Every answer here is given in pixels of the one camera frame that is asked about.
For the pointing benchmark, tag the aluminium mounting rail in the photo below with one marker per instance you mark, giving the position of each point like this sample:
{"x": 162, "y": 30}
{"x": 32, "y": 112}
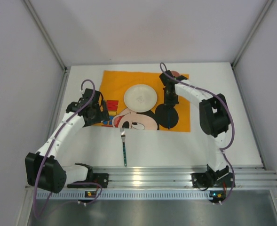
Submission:
{"x": 246, "y": 178}

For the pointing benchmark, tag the perforated grey cable duct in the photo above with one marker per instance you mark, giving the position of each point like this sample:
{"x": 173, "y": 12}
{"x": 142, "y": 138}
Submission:
{"x": 106, "y": 194}

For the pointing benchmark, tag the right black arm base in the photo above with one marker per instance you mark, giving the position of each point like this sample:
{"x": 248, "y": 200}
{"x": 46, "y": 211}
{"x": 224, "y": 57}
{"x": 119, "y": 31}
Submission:
{"x": 204, "y": 181}

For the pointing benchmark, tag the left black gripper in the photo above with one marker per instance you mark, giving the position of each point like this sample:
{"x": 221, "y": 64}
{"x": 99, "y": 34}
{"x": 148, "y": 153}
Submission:
{"x": 104, "y": 111}

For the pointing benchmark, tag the orange cartoon mouse cloth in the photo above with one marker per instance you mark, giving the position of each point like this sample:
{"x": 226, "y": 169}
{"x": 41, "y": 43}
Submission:
{"x": 116, "y": 83}

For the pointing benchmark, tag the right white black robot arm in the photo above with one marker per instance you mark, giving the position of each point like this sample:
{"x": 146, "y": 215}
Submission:
{"x": 214, "y": 118}

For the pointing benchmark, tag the pink plastic cup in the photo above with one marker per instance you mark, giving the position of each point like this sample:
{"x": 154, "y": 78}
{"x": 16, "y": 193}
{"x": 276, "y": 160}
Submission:
{"x": 175, "y": 74}

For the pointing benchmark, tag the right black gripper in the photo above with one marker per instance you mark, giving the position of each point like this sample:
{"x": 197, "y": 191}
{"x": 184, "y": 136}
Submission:
{"x": 170, "y": 101}

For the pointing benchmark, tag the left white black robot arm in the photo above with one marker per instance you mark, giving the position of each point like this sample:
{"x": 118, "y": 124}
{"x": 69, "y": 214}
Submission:
{"x": 43, "y": 168}

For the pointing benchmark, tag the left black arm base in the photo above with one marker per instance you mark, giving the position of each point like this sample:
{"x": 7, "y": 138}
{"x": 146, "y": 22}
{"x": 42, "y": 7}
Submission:
{"x": 99, "y": 178}

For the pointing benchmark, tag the cream round plate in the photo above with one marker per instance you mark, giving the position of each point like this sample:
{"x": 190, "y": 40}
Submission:
{"x": 140, "y": 98}

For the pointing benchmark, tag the fork with teal handle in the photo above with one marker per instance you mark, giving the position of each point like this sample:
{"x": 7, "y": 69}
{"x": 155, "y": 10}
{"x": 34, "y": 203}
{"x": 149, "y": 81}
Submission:
{"x": 123, "y": 137}

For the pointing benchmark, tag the blue metallic spoon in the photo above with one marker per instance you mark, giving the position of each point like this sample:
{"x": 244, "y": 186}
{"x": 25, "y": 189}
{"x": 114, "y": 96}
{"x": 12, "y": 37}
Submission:
{"x": 169, "y": 118}

